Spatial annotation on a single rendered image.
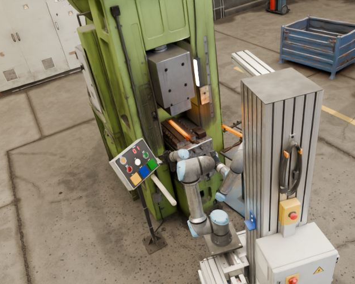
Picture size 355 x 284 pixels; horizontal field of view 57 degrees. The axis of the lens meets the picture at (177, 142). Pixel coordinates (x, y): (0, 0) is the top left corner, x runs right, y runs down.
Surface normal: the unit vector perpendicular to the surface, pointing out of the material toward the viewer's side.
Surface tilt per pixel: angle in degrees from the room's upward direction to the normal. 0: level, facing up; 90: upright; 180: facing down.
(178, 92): 90
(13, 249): 0
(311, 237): 0
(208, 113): 90
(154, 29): 90
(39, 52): 90
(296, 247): 0
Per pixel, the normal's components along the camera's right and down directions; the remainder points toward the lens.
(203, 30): 0.47, 0.45
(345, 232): -0.15, -0.80
